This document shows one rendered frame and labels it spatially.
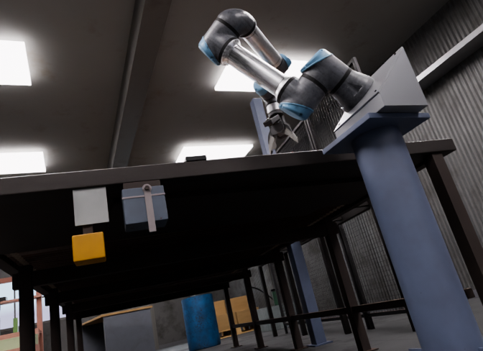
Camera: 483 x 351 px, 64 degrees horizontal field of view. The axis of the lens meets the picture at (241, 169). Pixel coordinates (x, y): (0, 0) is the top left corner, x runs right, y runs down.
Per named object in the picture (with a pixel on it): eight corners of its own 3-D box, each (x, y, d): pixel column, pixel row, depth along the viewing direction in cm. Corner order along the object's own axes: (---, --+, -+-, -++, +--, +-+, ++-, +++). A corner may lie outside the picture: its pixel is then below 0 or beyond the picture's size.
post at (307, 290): (333, 342, 323) (265, 96, 404) (315, 347, 317) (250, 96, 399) (323, 342, 338) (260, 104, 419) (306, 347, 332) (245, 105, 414)
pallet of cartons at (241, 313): (266, 327, 832) (258, 291, 857) (210, 342, 779) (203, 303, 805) (249, 329, 909) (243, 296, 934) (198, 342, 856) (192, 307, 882)
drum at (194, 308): (215, 344, 670) (206, 295, 698) (226, 343, 625) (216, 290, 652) (185, 352, 646) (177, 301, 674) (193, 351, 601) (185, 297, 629)
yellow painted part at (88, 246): (106, 257, 117) (98, 183, 125) (72, 262, 114) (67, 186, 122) (106, 262, 124) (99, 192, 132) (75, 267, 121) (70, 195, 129)
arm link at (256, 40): (228, -9, 153) (282, 57, 192) (211, 14, 154) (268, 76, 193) (246, -2, 146) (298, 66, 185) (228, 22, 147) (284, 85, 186)
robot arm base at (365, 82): (378, 72, 142) (356, 55, 141) (366, 95, 133) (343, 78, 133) (353, 96, 154) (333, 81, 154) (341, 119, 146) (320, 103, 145)
